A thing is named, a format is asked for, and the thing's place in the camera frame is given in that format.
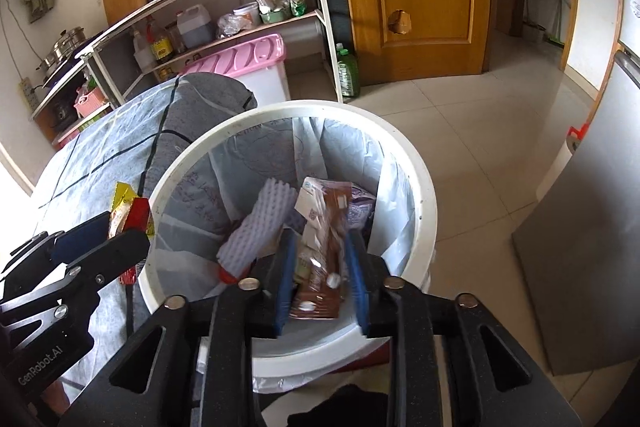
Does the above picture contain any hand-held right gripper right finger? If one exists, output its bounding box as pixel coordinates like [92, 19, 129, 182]
[345, 231, 586, 427]

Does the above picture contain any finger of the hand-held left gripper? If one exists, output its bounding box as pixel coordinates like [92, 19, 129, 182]
[0, 212, 112, 290]
[0, 231, 150, 308]

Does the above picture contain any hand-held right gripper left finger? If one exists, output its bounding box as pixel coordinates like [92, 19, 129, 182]
[59, 229, 297, 427]

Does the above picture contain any yellow red snack packet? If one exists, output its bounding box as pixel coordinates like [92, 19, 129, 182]
[107, 181, 156, 284]

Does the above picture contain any white foam fruit net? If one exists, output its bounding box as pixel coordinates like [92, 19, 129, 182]
[217, 178, 299, 282]

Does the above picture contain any purple white milk carton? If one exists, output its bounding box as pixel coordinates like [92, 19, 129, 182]
[347, 184, 377, 238]

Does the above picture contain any white round trash bin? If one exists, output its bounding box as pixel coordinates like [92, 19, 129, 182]
[137, 101, 439, 394]

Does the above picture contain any clear plastic bin liner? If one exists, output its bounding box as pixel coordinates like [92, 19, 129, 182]
[150, 116, 418, 395]

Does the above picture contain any black kitchen appliance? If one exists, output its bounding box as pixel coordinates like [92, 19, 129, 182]
[50, 99, 76, 132]

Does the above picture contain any pink woven basket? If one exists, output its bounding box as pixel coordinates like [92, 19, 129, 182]
[74, 87, 108, 118]

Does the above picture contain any low white shelf unit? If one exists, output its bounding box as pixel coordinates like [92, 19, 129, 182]
[30, 57, 126, 142]

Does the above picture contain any white power strip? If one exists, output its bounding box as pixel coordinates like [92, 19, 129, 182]
[19, 77, 37, 110]

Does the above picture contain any black induction cooker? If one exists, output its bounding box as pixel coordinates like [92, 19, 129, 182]
[42, 57, 86, 88]

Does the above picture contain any white plastic bottle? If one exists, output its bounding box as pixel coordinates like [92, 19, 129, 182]
[131, 29, 156, 72]

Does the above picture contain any steel steamer pot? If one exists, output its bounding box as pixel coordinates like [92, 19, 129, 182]
[36, 26, 88, 75]

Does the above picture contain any green drink bottle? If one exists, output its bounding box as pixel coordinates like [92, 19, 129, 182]
[335, 43, 362, 99]

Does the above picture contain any dark glass jar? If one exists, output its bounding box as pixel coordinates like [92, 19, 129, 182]
[165, 23, 187, 55]

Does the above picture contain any pink lid storage box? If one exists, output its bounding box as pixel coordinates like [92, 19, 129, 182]
[177, 32, 289, 108]

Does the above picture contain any dark liquid plastic jug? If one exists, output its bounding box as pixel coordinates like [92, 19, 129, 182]
[176, 3, 215, 49]

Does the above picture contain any grey refrigerator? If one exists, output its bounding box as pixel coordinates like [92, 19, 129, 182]
[512, 0, 640, 376]

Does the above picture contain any tall white shelf unit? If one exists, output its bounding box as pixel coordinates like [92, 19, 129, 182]
[75, 0, 347, 105]

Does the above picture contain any crumpled clear plastic bag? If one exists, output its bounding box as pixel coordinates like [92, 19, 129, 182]
[216, 13, 248, 40]

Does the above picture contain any white round jar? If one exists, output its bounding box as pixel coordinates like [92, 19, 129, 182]
[232, 3, 261, 28]

